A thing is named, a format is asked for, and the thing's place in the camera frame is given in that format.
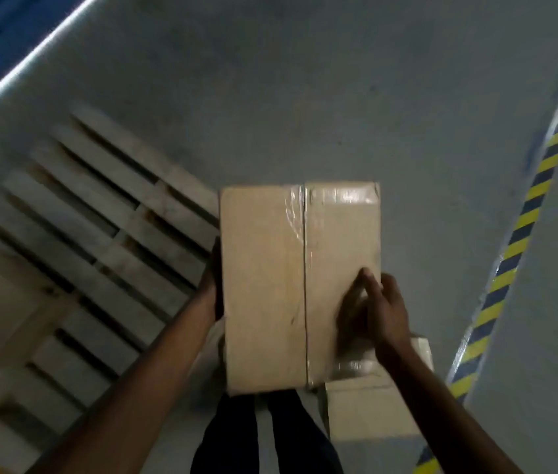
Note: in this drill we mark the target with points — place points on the person's right hand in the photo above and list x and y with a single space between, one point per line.
382 320

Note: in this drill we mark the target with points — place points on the person's left hand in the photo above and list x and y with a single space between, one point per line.
212 286

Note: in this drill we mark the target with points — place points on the cardboard box black print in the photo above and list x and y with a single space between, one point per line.
269 291

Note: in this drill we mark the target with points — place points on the cardboard box taped seam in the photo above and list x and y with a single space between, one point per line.
373 409

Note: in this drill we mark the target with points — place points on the wooden pallet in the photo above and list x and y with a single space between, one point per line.
86 241

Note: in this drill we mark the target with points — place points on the person's right forearm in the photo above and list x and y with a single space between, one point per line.
437 414

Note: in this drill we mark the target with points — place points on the person's left forearm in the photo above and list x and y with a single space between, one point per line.
136 389

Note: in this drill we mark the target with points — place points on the black trousers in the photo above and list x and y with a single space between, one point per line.
229 439

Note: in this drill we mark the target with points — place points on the yellow black hazard tape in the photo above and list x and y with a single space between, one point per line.
521 222

